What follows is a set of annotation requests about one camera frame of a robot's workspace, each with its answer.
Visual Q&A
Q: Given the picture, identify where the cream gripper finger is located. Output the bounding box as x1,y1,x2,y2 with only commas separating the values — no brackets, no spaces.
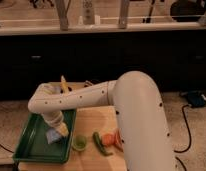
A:
56,123,69,137

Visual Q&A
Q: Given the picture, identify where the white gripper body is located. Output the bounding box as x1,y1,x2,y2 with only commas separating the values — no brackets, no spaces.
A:
42,111,64,128

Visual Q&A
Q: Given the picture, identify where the blue sponge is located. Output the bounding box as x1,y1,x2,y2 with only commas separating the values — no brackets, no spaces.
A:
46,129,62,144

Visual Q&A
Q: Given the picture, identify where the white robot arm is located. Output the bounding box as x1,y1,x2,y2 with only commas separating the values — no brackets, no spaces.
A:
28,71,177,171

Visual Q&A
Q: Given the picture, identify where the green plastic tray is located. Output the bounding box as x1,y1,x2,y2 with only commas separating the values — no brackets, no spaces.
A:
13,109,76,164

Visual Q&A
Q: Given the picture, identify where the small green cup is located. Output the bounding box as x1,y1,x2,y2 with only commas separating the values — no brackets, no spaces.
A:
72,135,87,152

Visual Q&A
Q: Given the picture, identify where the green chili pepper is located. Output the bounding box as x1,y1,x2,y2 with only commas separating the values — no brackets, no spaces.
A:
92,132,113,156

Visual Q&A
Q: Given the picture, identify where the yellow banana in cup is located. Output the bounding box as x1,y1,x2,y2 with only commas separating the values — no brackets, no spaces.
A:
60,75,70,93

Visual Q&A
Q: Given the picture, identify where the orange carrot piece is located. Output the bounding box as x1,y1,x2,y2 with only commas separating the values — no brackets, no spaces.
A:
102,134,115,147

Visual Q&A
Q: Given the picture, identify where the orange bowl with beans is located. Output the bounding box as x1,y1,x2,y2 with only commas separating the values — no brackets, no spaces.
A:
114,129,123,152

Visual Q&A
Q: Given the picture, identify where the white remote control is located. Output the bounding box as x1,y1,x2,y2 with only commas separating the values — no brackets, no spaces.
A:
82,0,95,25

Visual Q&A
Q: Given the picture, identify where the wooden table frame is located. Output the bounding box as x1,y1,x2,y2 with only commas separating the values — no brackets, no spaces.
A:
55,0,130,31

